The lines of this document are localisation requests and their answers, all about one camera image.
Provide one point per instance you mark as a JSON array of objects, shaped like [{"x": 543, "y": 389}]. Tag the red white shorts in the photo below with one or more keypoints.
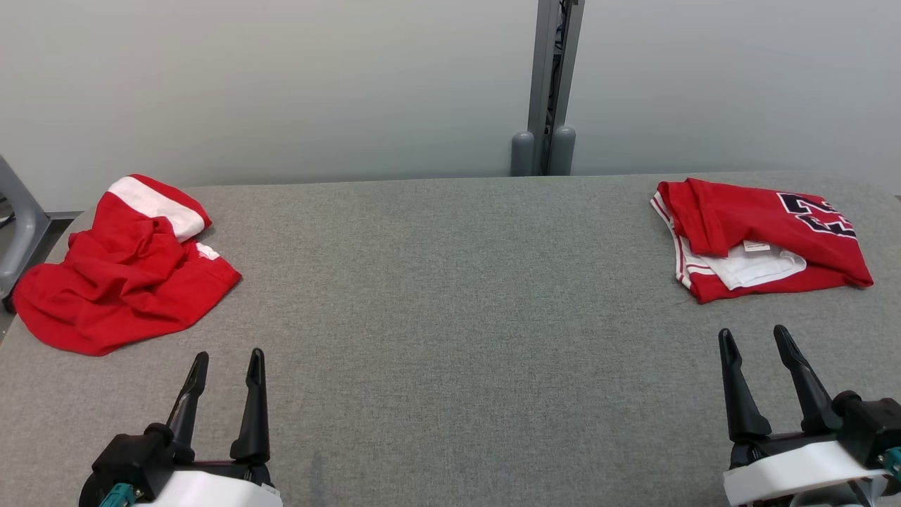
[{"x": 120, "y": 282}]

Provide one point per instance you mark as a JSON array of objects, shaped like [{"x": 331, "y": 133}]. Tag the red white jersey shirt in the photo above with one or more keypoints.
[{"x": 746, "y": 218}]

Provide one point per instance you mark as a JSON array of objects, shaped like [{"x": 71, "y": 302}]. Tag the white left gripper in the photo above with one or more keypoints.
[{"x": 211, "y": 489}]

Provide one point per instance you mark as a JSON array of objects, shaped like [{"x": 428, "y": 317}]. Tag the grey desk leg with caster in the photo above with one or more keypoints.
[{"x": 21, "y": 225}]

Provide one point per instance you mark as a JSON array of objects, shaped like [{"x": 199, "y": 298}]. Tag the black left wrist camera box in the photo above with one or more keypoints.
[{"x": 134, "y": 458}]

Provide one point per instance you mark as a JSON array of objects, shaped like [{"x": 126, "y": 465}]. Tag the grey partition post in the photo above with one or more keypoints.
[{"x": 549, "y": 84}]

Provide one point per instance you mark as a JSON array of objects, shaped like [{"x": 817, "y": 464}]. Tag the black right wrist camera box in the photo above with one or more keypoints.
[{"x": 869, "y": 426}]

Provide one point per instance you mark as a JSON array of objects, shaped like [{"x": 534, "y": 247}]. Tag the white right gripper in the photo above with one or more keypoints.
[{"x": 788, "y": 472}]

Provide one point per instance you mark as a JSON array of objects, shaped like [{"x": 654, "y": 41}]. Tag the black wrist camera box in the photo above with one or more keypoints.
[
  {"x": 134, "y": 458},
  {"x": 869, "y": 426}
]

